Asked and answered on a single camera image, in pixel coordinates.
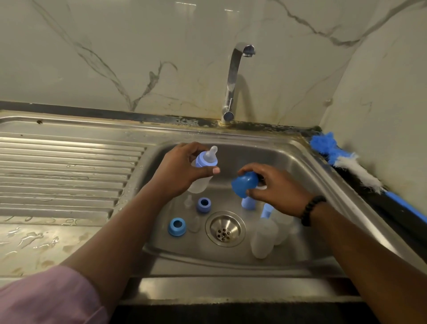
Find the person's left hand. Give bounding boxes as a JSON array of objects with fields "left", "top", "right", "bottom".
[{"left": 148, "top": 142, "right": 221, "bottom": 201}]

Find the person's right hand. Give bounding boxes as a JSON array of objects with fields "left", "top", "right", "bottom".
[{"left": 238, "top": 163, "right": 314, "bottom": 218}]

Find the cartoon print baby bottle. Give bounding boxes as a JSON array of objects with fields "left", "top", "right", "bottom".
[{"left": 187, "top": 146, "right": 220, "bottom": 194}]

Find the dark blue dome cap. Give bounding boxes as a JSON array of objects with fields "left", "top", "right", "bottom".
[{"left": 231, "top": 171, "right": 260, "bottom": 198}]

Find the translucent bottle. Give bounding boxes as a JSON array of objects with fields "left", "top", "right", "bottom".
[
  {"left": 272, "top": 212, "right": 294, "bottom": 247},
  {"left": 250, "top": 217, "right": 279, "bottom": 260}
]

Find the translucent bottle front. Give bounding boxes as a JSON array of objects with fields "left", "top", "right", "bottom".
[{"left": 250, "top": 217, "right": 279, "bottom": 260}]

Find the person's right forearm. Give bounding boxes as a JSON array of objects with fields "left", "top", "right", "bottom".
[{"left": 310, "top": 203, "right": 427, "bottom": 324}]

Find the person's left forearm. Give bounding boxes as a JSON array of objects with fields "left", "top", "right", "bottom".
[{"left": 60, "top": 183, "right": 164, "bottom": 315}]

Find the blue and white bottle brush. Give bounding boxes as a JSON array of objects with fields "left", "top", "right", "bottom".
[{"left": 309, "top": 132, "right": 427, "bottom": 224}]

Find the metal sink drain strainer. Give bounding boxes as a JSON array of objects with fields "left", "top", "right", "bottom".
[{"left": 205, "top": 211, "right": 247, "bottom": 248}]

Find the chrome sink faucet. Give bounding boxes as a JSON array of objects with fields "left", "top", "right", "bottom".
[{"left": 221, "top": 43, "right": 256, "bottom": 125}]

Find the stainless steel sink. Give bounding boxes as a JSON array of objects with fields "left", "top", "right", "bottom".
[{"left": 0, "top": 110, "right": 427, "bottom": 304}]

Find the pink shirt sleeve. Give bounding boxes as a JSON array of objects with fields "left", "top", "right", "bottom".
[{"left": 0, "top": 265, "right": 111, "bottom": 324}]

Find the black bead bracelet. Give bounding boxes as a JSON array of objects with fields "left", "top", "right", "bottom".
[{"left": 300, "top": 195, "right": 328, "bottom": 227}]

